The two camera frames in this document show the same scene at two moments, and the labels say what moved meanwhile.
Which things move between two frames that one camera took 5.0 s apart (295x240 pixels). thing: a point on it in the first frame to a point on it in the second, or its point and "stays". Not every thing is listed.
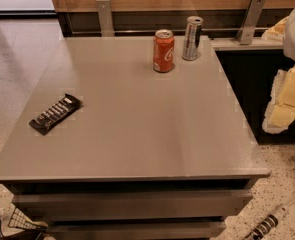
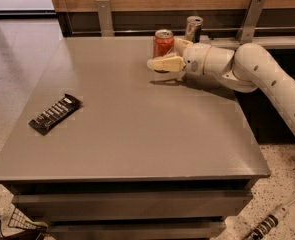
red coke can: (164, 51) stays
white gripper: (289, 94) to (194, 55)
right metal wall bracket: (251, 19) stays
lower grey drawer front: (134, 230) stays
